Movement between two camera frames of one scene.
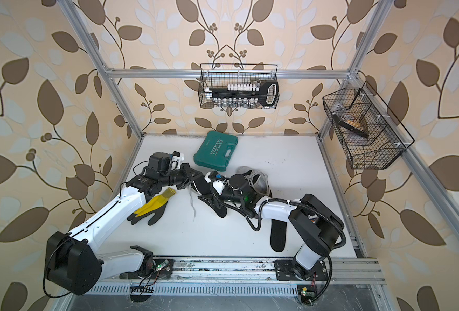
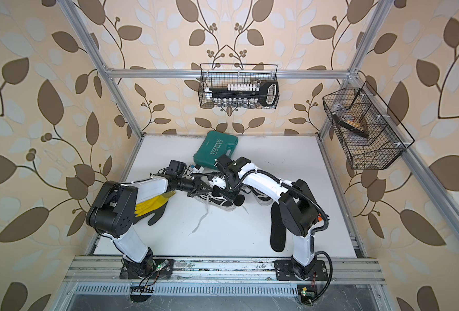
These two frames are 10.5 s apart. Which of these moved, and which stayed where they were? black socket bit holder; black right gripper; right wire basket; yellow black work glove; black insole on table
Moved: black right gripper
Stayed: yellow black work glove; black socket bit holder; black insole on table; right wire basket
